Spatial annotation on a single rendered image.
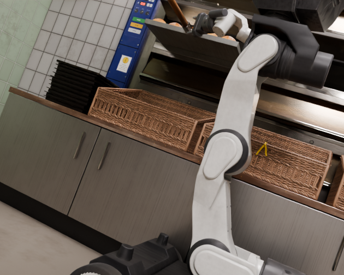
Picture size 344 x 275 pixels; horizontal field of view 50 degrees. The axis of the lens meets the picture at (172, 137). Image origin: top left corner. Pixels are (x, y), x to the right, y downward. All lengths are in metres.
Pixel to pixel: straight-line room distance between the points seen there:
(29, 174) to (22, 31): 1.18
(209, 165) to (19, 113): 1.22
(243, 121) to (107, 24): 1.63
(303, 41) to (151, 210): 0.92
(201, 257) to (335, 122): 1.22
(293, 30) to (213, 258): 0.75
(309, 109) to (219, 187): 1.10
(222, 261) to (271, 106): 1.18
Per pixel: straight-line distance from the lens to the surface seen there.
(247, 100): 1.22
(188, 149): 1.69
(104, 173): 1.76
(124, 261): 1.14
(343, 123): 2.14
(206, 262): 1.17
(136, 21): 2.52
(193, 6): 2.29
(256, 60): 1.22
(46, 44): 2.85
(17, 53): 2.83
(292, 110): 2.14
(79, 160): 1.83
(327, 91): 2.17
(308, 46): 1.26
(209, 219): 1.20
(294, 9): 1.27
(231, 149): 1.15
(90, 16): 2.74
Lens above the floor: 0.56
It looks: 2 degrees up
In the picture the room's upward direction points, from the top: 21 degrees clockwise
